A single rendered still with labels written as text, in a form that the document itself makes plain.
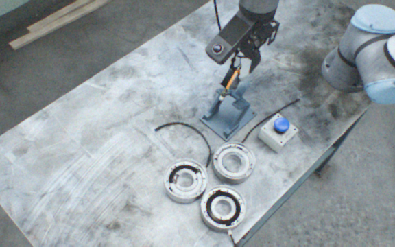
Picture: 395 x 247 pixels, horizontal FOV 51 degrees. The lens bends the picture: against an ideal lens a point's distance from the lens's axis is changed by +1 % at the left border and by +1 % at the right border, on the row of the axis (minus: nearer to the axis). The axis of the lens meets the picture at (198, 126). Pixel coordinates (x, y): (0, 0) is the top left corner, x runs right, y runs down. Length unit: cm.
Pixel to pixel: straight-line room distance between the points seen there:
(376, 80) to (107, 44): 163
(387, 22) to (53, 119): 88
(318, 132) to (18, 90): 157
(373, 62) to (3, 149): 93
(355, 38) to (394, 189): 114
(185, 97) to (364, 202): 117
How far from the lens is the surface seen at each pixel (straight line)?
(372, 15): 118
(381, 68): 108
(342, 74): 125
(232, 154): 105
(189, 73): 122
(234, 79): 96
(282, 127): 106
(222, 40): 84
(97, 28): 248
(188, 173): 102
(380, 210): 209
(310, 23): 144
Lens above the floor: 174
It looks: 58 degrees down
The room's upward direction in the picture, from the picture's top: 8 degrees clockwise
